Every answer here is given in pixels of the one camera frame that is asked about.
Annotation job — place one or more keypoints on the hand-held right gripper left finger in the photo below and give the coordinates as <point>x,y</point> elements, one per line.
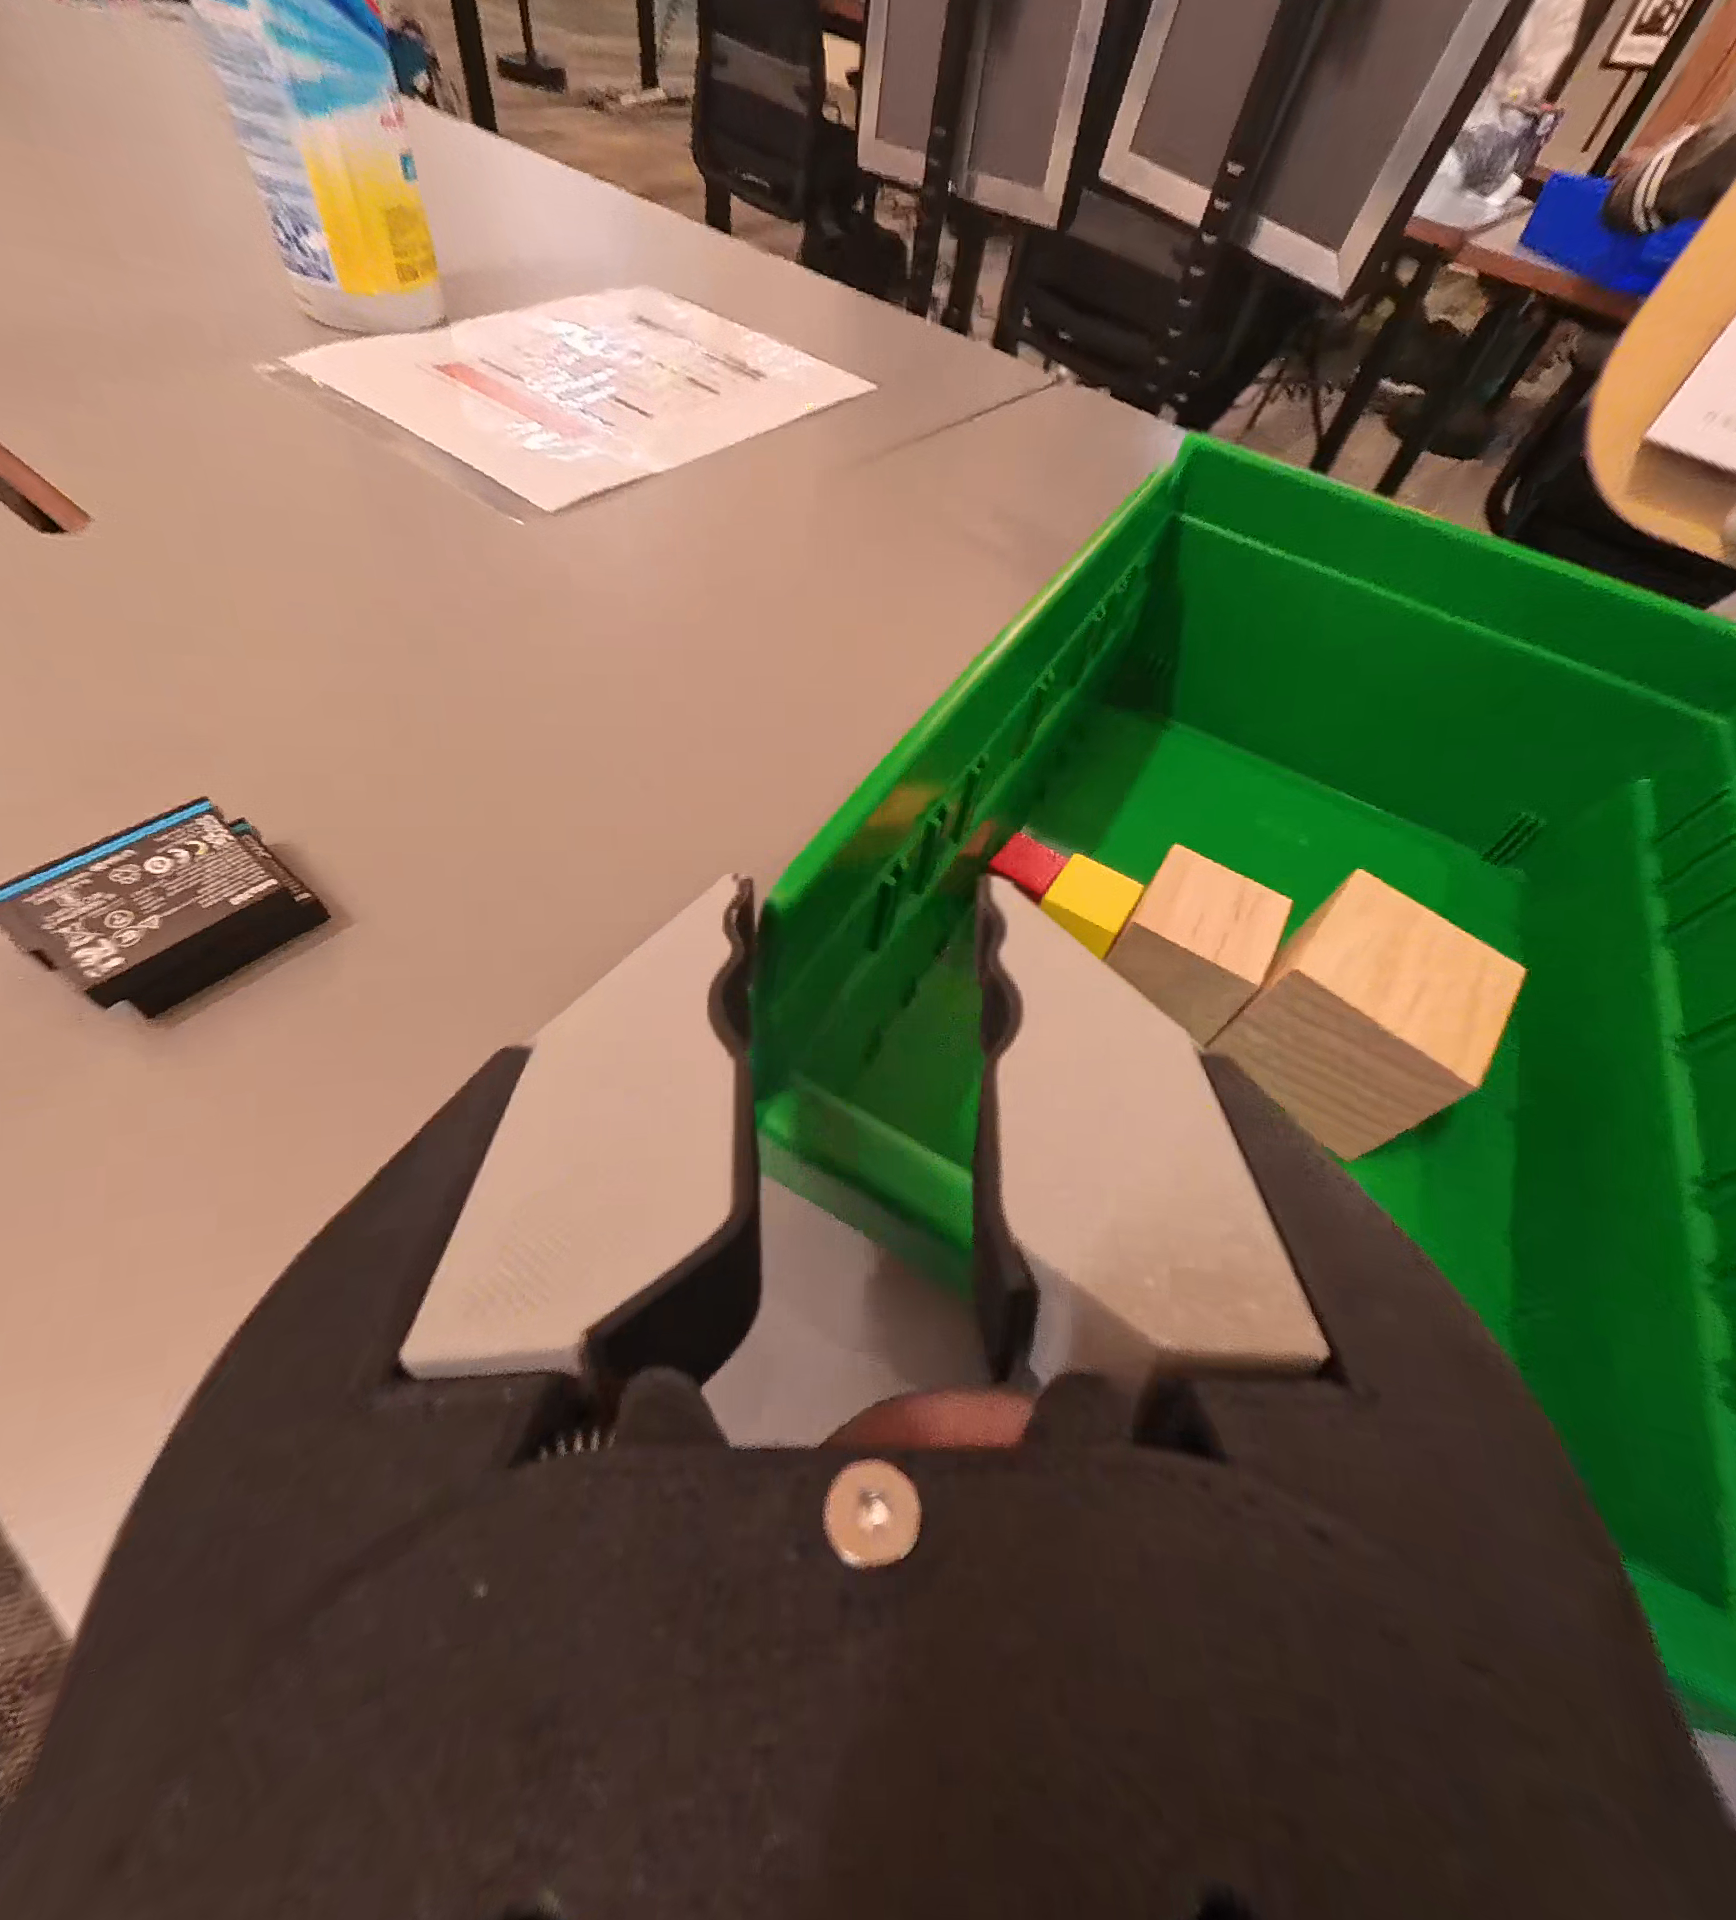
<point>598,1200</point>

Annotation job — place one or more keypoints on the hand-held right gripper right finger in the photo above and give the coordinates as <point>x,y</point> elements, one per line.
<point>1139,1200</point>

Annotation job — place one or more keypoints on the medium wooden cube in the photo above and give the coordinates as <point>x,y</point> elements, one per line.
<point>1201,943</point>

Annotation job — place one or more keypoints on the large wooden cube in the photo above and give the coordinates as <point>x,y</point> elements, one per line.
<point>1370,1014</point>

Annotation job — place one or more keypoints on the small yellow cube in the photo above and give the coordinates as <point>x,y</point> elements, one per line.
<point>1095,907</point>

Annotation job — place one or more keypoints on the small red cube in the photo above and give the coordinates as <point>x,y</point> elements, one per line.
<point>1027,865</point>

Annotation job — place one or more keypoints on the green plastic bin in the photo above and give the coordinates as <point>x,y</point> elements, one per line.
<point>1333,720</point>

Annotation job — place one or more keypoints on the laminated printed sheet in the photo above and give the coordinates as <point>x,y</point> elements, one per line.
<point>578,393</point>

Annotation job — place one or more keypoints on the black office chair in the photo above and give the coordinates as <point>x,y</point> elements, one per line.
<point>1168,331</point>

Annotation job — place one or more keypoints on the tan rounded board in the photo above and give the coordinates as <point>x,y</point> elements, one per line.
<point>1664,448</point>

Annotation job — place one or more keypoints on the white wipes canister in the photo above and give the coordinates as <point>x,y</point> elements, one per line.
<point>329,166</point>

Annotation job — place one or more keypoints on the grey framed panel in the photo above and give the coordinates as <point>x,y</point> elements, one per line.
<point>974,90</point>
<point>1289,135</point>

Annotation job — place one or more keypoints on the blue parts bin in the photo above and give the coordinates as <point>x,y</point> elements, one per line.
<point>1603,227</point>

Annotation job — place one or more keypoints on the black camera battery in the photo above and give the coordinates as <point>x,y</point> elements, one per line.
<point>157,910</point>

